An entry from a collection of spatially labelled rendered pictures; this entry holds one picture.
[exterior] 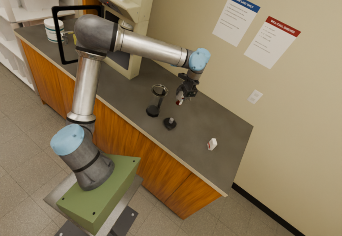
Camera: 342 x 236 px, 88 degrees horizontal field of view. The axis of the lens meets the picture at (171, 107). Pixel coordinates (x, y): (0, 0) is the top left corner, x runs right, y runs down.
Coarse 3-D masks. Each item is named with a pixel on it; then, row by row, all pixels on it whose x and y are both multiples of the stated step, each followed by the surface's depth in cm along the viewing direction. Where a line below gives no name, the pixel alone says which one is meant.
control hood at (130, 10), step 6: (108, 0) 101; (114, 0) 99; (126, 0) 104; (120, 6) 98; (126, 6) 98; (132, 6) 101; (138, 6) 103; (126, 12) 101; (132, 12) 102; (138, 12) 106; (132, 18) 105
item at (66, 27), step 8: (64, 16) 106; (72, 16) 110; (64, 24) 109; (72, 24) 113; (64, 32) 112; (72, 32) 116; (72, 40) 120; (64, 48) 119; (72, 48) 124; (64, 56) 123; (72, 56) 128
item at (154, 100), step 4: (156, 84) 115; (160, 84) 116; (152, 88) 111; (156, 88) 117; (160, 88) 117; (164, 88) 115; (156, 92) 119; (160, 92) 119; (164, 92) 116; (152, 96) 113; (156, 96) 111; (152, 100) 115; (156, 100) 113; (160, 100) 113; (148, 104) 122; (152, 104) 117; (156, 104) 116; (160, 104) 117; (148, 108) 122; (152, 108) 119; (156, 108) 119; (160, 108) 122; (152, 112) 122; (156, 112) 122
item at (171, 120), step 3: (165, 120) 122; (168, 120) 123; (171, 120) 119; (174, 120) 124; (165, 123) 120; (168, 123) 121; (171, 123) 121; (174, 123) 122; (168, 126) 120; (171, 126) 120; (174, 126) 121
